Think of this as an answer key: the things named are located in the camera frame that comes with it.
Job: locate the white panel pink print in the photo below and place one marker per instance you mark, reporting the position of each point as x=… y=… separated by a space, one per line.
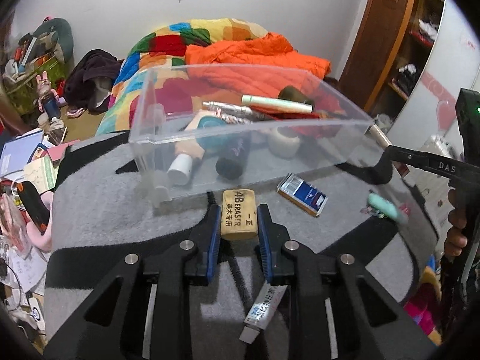
x=442 y=63

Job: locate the white bag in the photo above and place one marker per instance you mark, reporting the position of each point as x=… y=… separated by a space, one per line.
x=382 y=122

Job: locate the grey green plush toy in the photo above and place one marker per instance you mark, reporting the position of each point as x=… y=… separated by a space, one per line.
x=56 y=35

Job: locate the white tape roll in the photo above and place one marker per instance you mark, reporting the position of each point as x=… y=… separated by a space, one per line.
x=281 y=144

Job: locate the dark grey cosmetic bottle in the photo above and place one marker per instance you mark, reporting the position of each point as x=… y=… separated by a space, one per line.
x=232 y=161

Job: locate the person's right hand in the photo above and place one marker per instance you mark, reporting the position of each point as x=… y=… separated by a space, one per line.
x=455 y=228

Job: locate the green gift bag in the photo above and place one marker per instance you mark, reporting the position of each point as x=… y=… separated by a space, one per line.
x=22 y=86

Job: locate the red tea packet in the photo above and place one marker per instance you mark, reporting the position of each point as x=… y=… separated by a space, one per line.
x=318 y=129

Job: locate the black orange handheld tool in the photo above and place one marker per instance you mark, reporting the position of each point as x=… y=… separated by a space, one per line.
x=35 y=206

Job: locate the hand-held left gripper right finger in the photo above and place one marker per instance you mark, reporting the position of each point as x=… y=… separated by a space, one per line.
x=264 y=247

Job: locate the orange quilt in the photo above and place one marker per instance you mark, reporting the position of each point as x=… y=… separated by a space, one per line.
x=243 y=52

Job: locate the pink cosmetic tube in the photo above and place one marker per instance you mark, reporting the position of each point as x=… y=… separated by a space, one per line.
x=379 y=135

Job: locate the small white ointment tube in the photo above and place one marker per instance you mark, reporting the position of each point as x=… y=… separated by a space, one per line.
x=262 y=313

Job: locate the grey and black blanket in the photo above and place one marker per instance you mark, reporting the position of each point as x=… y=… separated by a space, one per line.
x=112 y=195

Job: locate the cream book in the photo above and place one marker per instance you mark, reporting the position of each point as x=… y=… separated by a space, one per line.
x=41 y=174

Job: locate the beige block eraser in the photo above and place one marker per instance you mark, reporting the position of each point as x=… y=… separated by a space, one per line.
x=238 y=213

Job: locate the blue notebook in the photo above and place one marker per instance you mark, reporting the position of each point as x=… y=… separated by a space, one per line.
x=20 y=150

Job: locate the beige cream tube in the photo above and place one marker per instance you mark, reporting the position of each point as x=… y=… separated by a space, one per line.
x=191 y=150

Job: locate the pink rabbit toy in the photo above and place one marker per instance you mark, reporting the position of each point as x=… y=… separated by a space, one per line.
x=48 y=97

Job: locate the silver cosmetic tube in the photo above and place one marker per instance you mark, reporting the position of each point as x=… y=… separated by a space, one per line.
x=232 y=109

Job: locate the teal plastic case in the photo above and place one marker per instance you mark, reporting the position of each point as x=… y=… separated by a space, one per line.
x=384 y=205

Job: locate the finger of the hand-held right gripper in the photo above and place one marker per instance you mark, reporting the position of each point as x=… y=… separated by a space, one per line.
x=423 y=161

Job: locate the blue card pack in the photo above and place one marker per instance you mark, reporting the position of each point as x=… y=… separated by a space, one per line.
x=303 y=194

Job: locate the clear plastic storage box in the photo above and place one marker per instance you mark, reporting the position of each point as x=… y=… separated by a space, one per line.
x=330 y=146

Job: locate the wooden wardrobe shelf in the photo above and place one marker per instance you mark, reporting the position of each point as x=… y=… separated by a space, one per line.
x=390 y=26

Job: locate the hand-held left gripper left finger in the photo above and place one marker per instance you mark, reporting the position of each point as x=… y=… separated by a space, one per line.
x=213 y=247

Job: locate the dark clothes pile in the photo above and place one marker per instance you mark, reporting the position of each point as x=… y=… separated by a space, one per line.
x=90 y=78

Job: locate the pale green cosmetic tube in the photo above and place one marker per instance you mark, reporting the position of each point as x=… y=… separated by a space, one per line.
x=273 y=103

